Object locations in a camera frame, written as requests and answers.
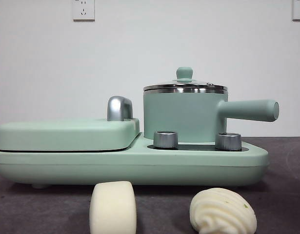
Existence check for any glass lid with green knob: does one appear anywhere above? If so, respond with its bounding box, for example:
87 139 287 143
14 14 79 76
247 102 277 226
143 67 228 90

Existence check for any smooth white steamed bun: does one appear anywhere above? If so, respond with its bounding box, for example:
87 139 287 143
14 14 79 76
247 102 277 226
89 180 137 234

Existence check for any twisted white steamed bun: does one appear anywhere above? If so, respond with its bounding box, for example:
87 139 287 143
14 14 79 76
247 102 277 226
189 187 258 234

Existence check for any silver control knob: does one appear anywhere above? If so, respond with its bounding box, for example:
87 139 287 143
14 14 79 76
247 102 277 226
215 132 241 150
153 131 179 149

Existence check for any green breakfast machine base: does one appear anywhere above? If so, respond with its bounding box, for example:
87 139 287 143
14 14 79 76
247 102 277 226
0 133 269 190

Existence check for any black control panel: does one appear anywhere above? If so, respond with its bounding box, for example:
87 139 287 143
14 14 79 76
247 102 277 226
148 143 243 151

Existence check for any green griddle cover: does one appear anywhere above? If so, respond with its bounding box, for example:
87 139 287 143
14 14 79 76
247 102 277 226
0 117 140 151

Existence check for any green pot with handle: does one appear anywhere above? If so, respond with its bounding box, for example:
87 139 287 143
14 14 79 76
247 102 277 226
142 87 280 143

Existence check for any white wall socket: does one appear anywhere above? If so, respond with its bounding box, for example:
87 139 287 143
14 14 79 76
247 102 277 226
72 0 96 21
292 0 300 21

